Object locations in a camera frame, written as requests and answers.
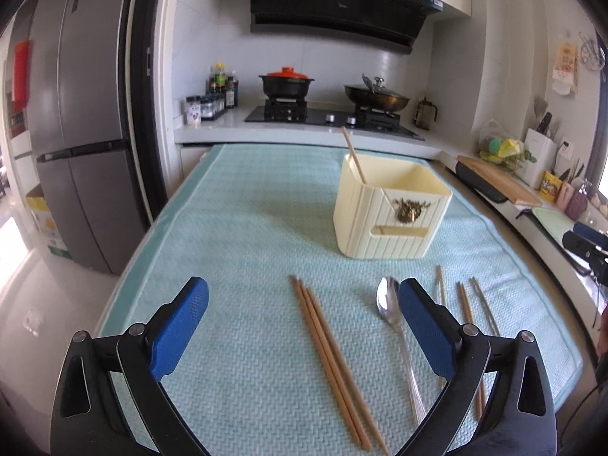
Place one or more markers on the wooden cutting board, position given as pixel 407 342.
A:
pixel 503 180

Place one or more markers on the dark sauce bottle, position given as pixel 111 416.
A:
pixel 231 92

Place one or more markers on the pink cup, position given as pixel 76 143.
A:
pixel 567 194

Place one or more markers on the black range hood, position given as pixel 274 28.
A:
pixel 332 4

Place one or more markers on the black pot with red lid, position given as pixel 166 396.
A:
pixel 284 83

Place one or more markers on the white knife block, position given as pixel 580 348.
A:
pixel 539 152

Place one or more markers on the black tray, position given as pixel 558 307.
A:
pixel 475 183

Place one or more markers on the black gas stove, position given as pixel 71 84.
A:
pixel 327 116

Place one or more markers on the yellow jar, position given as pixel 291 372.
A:
pixel 551 186

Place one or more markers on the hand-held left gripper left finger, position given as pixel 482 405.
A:
pixel 180 327

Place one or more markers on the rack of spice jars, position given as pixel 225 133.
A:
pixel 204 109

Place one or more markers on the french press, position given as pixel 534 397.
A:
pixel 424 114

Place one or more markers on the dark wok with glass lid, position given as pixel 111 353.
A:
pixel 377 95

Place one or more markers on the cream ribbed utensil holder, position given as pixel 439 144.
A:
pixel 365 218

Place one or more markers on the wooden chopstick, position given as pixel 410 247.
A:
pixel 465 304
pixel 327 365
pixel 441 285
pixel 486 305
pixel 354 154
pixel 345 365
pixel 335 365
pixel 479 305

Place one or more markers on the light blue woven mat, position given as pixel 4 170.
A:
pixel 247 228

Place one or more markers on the hanging wall calendar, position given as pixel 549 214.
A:
pixel 565 64

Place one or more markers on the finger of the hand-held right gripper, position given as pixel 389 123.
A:
pixel 589 232
pixel 575 243

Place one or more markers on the yellow and white cardboard box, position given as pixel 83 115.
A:
pixel 45 223

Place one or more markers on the red hanging decoration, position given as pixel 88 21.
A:
pixel 21 71

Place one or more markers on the light green cloth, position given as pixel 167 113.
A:
pixel 551 219

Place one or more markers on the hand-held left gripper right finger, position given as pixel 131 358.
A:
pixel 427 327

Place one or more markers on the sauce bottle with yellow cap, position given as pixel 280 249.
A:
pixel 219 76

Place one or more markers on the grey refrigerator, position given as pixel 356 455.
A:
pixel 85 128

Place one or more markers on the metal spoon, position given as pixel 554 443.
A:
pixel 387 301

